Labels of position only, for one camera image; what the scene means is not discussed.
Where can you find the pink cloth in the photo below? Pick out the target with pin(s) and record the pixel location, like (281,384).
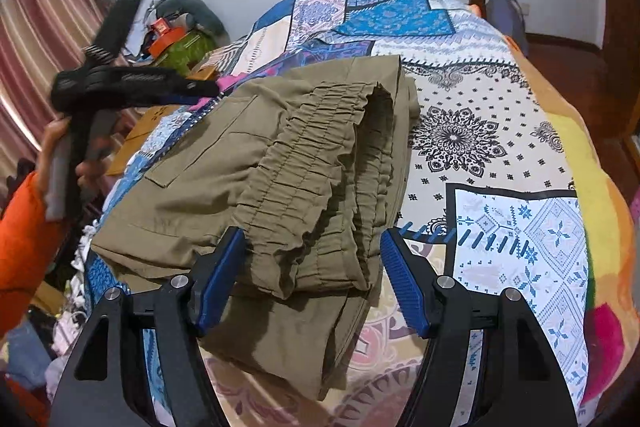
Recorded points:
(231,82)

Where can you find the person's left forearm orange sleeve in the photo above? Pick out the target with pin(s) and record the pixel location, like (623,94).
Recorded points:
(25,247)

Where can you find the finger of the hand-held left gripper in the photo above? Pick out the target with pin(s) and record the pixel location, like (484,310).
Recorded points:
(160,82)
(192,101)

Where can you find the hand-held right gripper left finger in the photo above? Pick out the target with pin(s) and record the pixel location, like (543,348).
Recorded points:
(220,277)

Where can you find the blue patchwork blanket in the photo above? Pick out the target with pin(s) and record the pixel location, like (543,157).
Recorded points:
(475,132)

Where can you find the striped brown curtain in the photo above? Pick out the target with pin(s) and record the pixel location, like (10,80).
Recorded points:
(50,7)

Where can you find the olive green pants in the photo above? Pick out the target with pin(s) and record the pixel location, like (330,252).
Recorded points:
(300,147)

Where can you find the pile of clothes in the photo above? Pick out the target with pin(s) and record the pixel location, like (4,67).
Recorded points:
(45,347)

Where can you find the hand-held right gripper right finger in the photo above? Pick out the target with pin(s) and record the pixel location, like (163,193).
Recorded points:
(405,279)

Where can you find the green bag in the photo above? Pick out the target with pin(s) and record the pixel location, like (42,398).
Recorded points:
(192,52)

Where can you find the orange box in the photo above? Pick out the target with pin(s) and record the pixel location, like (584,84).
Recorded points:
(167,42)

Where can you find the person's left hand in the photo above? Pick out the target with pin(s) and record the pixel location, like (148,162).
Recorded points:
(52,137)

